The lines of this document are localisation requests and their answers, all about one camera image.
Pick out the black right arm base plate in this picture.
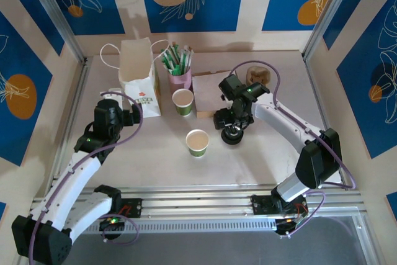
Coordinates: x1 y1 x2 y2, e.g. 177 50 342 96
251 194 308 216

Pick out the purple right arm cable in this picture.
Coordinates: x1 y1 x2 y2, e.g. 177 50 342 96
231 59 357 240

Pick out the black right electronics module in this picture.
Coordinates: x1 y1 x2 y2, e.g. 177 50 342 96
274 217 306 240

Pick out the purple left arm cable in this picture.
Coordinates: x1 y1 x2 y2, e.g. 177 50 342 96
29 91 143 264

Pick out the black electronics module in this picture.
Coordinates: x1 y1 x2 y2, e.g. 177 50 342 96
274 217 306 240
99 215 127 241

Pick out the white paper wrapped straw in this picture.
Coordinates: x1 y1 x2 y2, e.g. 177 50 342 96
181 45 189 75
184 48 195 75

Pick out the green white wrapped straw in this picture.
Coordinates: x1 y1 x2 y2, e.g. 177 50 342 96
160 47 179 75
160 55 177 76
172 41 182 75

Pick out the pink straw holder cup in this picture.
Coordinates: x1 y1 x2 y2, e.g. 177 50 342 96
167 68 192 94

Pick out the aluminium side rail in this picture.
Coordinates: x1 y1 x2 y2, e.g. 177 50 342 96
302 53 350 191
43 56 92 199

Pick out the green paper coffee cup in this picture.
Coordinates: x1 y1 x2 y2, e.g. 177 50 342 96
185 128 209 159
172 88 195 117

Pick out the aluminium frame post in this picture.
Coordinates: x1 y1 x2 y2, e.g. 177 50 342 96
301 0 368 61
22 0 91 65

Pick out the white napkin stack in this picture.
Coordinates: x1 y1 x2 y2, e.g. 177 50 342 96
192 74 232 114

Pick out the black plastic cup lid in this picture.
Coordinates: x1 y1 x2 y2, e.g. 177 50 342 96
220 125 246 145

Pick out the brown pulp cup carrier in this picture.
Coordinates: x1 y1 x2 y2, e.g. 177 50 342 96
246 65 274 86

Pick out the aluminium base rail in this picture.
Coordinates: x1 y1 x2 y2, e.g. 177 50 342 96
26 184 368 220

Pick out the brown cardboard napkin tray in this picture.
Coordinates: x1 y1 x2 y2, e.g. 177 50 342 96
192 71 236 119

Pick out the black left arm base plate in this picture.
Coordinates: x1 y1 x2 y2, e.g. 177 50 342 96
119 198 143 218

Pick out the black left electronics module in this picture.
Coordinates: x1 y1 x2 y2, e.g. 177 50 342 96
99 215 127 241

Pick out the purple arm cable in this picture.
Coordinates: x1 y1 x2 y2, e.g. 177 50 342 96
231 59 357 240
29 91 143 264

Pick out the grey slotted cable duct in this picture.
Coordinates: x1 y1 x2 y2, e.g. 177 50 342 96
40 217 280 235

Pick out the white printed paper bag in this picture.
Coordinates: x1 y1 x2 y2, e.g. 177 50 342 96
99 37 170 119

